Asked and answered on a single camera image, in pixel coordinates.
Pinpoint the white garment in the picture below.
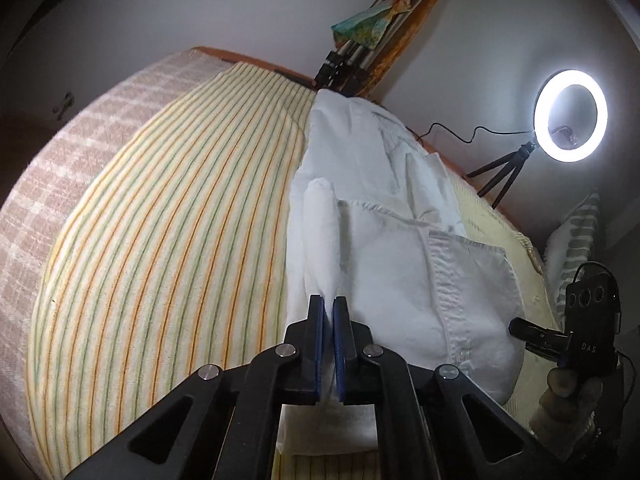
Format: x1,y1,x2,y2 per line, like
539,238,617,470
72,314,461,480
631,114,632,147
275,88,526,456

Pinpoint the gloved right hand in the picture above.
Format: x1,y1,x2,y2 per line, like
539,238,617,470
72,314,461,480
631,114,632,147
529,367,603,456

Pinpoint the green white wavy pillow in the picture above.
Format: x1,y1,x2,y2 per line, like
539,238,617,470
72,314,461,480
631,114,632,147
544,191,602,328

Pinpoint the small black tripod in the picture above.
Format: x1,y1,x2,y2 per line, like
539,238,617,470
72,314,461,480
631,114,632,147
465,141,536,209

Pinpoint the folded silver tripod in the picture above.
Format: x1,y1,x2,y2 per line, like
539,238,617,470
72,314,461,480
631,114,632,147
312,0,437,98

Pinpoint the pink checked blanket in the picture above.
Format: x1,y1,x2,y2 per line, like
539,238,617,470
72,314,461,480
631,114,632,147
1,49,230,479

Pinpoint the colourful hanging cloth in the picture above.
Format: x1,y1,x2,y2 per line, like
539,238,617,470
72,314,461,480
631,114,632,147
331,0,411,51

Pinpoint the white ring light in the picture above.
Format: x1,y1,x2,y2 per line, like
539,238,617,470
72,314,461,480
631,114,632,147
534,70,608,164

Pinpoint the black ring light cable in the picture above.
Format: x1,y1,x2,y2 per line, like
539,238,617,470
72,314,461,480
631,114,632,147
414,121,536,142

